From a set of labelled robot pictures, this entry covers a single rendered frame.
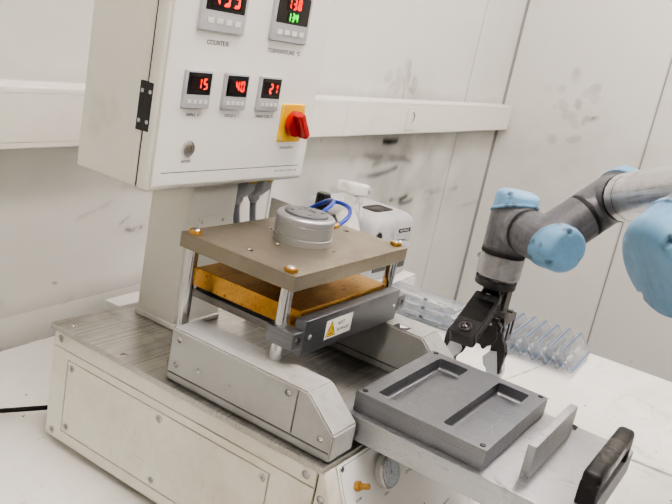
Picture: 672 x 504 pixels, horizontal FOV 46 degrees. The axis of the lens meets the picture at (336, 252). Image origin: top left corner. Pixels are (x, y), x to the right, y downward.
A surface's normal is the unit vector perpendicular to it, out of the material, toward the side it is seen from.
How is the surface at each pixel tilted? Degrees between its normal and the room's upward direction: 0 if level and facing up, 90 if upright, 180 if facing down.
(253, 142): 90
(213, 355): 90
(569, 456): 0
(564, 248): 90
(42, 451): 0
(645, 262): 121
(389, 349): 90
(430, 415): 0
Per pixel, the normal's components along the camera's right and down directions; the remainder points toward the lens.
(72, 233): 0.85, 0.30
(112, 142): -0.55, 0.12
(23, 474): 0.19, -0.94
